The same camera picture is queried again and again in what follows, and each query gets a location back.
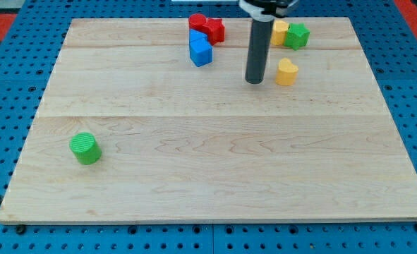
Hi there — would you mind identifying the green cylinder block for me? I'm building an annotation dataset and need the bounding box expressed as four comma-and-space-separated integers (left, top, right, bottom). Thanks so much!
69, 132, 102, 165

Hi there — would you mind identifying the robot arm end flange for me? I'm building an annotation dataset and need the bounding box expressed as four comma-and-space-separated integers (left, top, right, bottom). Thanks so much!
238, 0, 300, 22

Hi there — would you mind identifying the yellow hexagon block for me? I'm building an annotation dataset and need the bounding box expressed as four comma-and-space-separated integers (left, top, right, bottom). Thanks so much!
271, 20, 289, 46

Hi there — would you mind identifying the blue cube block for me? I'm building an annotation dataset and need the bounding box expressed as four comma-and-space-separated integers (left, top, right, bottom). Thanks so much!
189, 39, 212, 67

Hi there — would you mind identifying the wooden board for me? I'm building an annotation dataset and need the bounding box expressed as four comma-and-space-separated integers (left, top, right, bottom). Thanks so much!
0, 17, 417, 225

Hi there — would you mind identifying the blue triangle block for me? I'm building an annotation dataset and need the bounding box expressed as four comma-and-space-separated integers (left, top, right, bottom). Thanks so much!
188, 29, 207, 43

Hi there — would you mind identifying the yellow heart block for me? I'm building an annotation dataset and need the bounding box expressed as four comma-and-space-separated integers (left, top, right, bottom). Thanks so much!
275, 58, 299, 86

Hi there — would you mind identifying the red star block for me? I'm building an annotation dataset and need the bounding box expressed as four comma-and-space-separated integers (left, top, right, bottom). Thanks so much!
202, 18, 225, 45

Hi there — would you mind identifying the red cylinder block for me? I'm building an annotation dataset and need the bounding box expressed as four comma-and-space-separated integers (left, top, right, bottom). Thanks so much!
188, 13, 207, 32

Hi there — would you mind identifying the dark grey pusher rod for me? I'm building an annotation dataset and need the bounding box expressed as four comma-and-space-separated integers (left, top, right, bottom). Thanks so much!
245, 19, 274, 84

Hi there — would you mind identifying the green star block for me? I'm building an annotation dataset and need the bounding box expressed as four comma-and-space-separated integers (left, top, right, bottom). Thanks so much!
284, 23, 310, 50

